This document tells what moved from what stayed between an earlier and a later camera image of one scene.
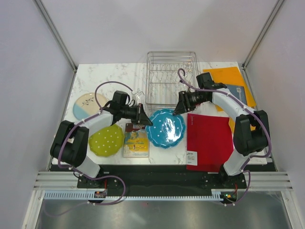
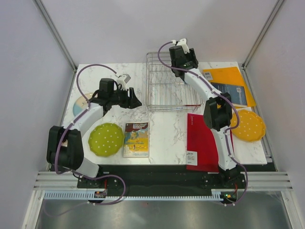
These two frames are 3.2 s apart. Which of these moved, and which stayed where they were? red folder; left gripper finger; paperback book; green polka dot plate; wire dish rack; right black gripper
Moved: right black gripper; left gripper finger
Stayed: paperback book; red folder; green polka dot plate; wire dish rack
